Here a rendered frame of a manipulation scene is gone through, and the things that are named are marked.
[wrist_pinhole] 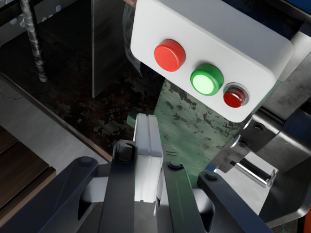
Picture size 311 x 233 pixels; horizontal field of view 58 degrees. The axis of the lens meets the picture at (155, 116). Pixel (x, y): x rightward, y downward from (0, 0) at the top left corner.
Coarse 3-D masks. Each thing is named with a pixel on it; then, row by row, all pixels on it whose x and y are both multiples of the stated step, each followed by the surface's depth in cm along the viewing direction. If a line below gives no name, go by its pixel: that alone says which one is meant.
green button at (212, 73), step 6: (198, 66) 24; (204, 66) 24; (210, 66) 24; (192, 72) 24; (198, 72) 24; (204, 72) 23; (210, 72) 23; (216, 72) 23; (192, 78) 25; (210, 78) 23; (216, 78) 23; (222, 78) 24; (192, 84) 25; (216, 84) 23; (222, 84) 24; (216, 90) 24
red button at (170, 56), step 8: (168, 40) 24; (160, 48) 24; (168, 48) 24; (176, 48) 24; (160, 56) 25; (168, 56) 24; (176, 56) 24; (184, 56) 25; (160, 64) 26; (168, 64) 25; (176, 64) 25
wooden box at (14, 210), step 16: (0, 128) 75; (0, 144) 72; (16, 144) 73; (0, 160) 70; (16, 160) 71; (32, 160) 72; (0, 176) 68; (16, 176) 68; (32, 176) 69; (48, 176) 71; (0, 192) 65; (16, 192) 66; (32, 192) 68; (0, 208) 64; (16, 208) 66; (0, 224) 63
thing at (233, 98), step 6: (228, 84) 24; (234, 84) 23; (240, 84) 23; (228, 90) 24; (234, 90) 23; (240, 90) 23; (246, 90) 23; (228, 96) 24; (234, 96) 23; (240, 96) 23; (246, 96) 24; (228, 102) 24; (234, 102) 24; (240, 102) 23; (246, 102) 24
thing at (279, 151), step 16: (256, 112) 49; (304, 112) 51; (256, 128) 49; (272, 128) 48; (288, 128) 48; (304, 128) 49; (240, 144) 54; (256, 144) 53; (272, 144) 50; (288, 144) 48; (304, 144) 47; (272, 160) 53; (288, 160) 51; (304, 160) 48; (288, 176) 50; (304, 176) 44; (272, 192) 52; (288, 192) 46; (304, 192) 40; (272, 208) 47; (288, 208) 42; (304, 208) 39; (272, 224) 45
